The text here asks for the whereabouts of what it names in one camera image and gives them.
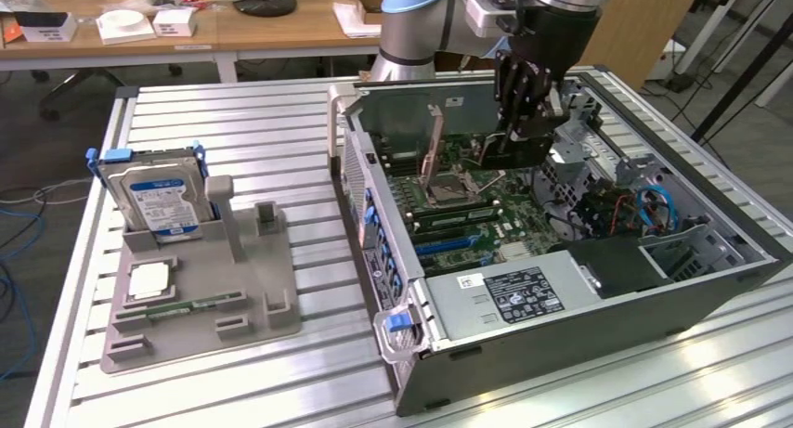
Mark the black graphics card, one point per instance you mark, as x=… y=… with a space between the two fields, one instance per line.
x=514 y=151

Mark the black plastic shroud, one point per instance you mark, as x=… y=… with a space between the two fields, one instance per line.
x=620 y=265

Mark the grey metal drive cage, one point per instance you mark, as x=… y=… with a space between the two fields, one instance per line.
x=576 y=177

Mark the wooden cabinet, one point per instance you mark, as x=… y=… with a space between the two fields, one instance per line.
x=644 y=24

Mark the white paper booklet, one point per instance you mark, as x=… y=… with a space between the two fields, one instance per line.
x=357 y=22

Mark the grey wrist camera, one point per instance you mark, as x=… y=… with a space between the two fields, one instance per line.
x=486 y=15

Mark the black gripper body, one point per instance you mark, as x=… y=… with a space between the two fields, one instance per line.
x=557 y=38

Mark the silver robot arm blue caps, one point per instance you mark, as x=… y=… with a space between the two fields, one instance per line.
x=409 y=33

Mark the small white box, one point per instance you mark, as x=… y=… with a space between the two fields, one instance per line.
x=175 y=23

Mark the green motherboard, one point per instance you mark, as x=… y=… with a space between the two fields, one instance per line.
x=514 y=205

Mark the green RAM stick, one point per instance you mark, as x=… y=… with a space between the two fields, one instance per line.
x=179 y=309

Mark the silver CPU chip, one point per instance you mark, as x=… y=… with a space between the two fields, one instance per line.
x=149 y=281

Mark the white square tray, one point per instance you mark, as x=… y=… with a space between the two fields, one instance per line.
x=127 y=26

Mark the orange box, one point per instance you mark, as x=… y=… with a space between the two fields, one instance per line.
x=10 y=31

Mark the metal socket cover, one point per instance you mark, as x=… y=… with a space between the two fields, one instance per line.
x=476 y=176

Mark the silver chipset heatsink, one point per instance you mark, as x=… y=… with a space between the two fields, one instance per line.
x=514 y=251

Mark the white table frame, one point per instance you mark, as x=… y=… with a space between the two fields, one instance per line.
x=775 y=86

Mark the grey plastic parts rack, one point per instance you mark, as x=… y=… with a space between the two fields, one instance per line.
x=205 y=279

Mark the blue expansion slot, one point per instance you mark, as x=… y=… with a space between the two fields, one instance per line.
x=446 y=246

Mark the grey metal disk bay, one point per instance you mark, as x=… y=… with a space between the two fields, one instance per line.
x=712 y=251

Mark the wooden desk white frame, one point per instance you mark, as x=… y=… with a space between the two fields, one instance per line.
x=279 y=33

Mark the black stand pole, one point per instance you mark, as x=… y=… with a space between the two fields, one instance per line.
x=744 y=84

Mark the blue case latch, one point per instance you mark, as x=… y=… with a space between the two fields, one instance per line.
x=398 y=321

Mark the black round lamp base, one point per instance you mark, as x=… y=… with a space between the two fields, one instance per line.
x=265 y=3

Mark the grey power supply unit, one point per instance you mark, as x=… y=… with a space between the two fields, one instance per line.
x=458 y=307

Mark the white box black lid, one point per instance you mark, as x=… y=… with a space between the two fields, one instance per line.
x=46 y=29

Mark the hard disk in blue caddy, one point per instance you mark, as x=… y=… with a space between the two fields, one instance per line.
x=155 y=200

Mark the open dark grey PC case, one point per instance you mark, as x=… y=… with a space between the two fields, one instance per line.
x=557 y=354

